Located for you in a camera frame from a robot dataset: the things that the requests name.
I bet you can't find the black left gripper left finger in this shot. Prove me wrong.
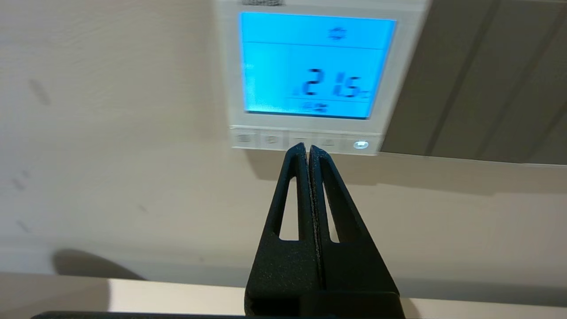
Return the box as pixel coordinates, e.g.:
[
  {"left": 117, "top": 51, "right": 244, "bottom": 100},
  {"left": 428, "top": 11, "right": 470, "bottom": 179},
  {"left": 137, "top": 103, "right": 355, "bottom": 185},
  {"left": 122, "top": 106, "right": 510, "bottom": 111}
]
[{"left": 245, "top": 142, "right": 321, "bottom": 313}]

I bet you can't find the white thermostat panel blue screen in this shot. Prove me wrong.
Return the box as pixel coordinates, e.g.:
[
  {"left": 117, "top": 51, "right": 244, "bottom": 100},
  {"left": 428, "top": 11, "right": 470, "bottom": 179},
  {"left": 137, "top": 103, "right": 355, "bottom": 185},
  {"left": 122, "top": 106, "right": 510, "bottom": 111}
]
[{"left": 213, "top": 0, "right": 433, "bottom": 156}]

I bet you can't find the dark grey triple rocker switch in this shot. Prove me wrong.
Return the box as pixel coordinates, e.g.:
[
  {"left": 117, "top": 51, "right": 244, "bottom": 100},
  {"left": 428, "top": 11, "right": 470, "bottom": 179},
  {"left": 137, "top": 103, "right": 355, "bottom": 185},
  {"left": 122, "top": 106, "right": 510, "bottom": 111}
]
[{"left": 380, "top": 0, "right": 567, "bottom": 166}]

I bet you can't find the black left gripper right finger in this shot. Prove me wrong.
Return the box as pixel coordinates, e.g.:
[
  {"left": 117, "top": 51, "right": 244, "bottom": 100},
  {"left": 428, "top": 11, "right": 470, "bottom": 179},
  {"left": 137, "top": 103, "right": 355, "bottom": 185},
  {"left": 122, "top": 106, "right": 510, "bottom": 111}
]
[{"left": 309, "top": 145, "right": 406, "bottom": 313}]

